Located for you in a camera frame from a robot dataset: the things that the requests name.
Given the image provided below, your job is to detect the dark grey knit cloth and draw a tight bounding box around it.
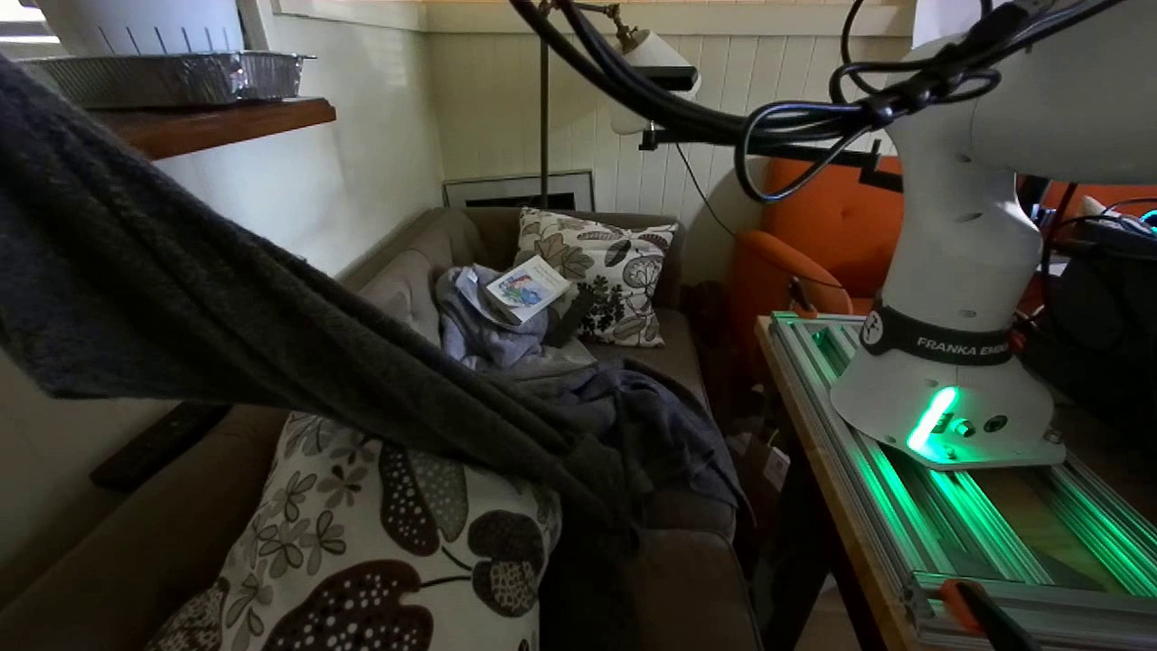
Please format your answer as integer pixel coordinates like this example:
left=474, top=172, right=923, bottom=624
left=0, top=52, right=655, bottom=651

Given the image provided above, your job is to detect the small floral leaf pillow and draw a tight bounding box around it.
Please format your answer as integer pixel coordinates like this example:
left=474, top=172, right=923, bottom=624
left=512, top=203, right=680, bottom=354

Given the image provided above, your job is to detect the dark navy cloth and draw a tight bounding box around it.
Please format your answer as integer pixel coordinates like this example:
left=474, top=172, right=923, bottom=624
left=529, top=359, right=750, bottom=520

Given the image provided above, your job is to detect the large white floral pillow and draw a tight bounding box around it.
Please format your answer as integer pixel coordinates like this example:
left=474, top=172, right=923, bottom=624
left=140, top=408, right=569, bottom=651

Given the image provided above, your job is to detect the white blue book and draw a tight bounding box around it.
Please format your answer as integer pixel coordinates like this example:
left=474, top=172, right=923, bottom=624
left=482, top=254, right=571, bottom=325

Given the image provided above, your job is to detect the blue grey crumpled garment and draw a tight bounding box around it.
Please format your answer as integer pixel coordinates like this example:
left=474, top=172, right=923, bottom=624
left=429, top=259, right=602, bottom=376

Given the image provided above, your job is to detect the framed picture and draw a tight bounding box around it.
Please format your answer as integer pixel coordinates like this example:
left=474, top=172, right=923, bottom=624
left=438, top=166, right=602, bottom=213

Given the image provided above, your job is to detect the grey tufted sofa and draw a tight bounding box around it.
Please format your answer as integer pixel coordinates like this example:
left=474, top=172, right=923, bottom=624
left=0, top=203, right=769, bottom=651

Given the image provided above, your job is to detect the brass floor lamp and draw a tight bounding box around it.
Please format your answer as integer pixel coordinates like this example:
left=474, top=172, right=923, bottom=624
left=536, top=0, right=697, bottom=211

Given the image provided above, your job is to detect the orange armchair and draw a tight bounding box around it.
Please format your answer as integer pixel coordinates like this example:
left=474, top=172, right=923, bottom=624
left=723, top=152, right=1157, bottom=365

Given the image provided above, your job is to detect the black remote control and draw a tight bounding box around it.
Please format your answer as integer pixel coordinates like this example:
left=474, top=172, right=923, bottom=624
left=87, top=400, right=230, bottom=495

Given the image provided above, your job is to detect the orange black clamp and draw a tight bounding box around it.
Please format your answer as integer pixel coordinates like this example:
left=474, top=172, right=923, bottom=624
left=937, top=574, right=1046, bottom=651

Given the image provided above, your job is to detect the aluminium foil tray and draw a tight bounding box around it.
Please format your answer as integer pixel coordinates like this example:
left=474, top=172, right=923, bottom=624
left=23, top=45, right=310, bottom=117

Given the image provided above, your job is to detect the black bag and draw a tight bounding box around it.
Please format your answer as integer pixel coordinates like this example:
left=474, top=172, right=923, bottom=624
left=1022, top=213, right=1157, bottom=447

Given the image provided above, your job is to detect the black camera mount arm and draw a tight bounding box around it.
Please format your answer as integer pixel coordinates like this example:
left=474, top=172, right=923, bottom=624
left=636, top=119, right=916, bottom=196

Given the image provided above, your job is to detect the wooden wall shelf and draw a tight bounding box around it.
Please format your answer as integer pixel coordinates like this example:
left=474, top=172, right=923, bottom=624
left=87, top=93, right=340, bottom=161

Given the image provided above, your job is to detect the aluminium frame robot table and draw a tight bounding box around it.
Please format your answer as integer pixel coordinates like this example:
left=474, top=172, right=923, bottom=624
left=755, top=308, right=1157, bottom=651

